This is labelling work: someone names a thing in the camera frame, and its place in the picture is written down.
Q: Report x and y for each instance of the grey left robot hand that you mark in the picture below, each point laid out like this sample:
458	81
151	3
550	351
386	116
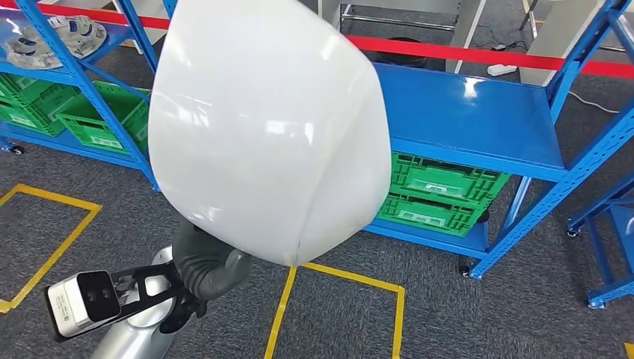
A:
208	267

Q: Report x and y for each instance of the white curved plastic panel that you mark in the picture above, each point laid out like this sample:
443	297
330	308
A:
267	129

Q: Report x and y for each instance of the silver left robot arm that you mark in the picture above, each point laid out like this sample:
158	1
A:
133	342

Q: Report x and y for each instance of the blue metal shelf rack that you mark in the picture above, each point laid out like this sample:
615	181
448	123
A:
625	238
470	114
116	42

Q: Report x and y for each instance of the green folded plastic crate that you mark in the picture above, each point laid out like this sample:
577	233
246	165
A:
431	171
460	218

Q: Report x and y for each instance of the red barrier belt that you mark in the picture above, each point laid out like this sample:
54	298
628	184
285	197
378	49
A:
148	22
470	54

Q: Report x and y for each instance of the grey wheel hubcap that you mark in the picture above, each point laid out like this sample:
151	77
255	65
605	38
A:
79	34
29	52

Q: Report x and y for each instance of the white power strip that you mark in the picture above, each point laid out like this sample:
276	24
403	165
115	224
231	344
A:
501	70

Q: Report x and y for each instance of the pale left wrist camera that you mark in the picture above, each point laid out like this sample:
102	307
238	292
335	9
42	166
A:
81	302

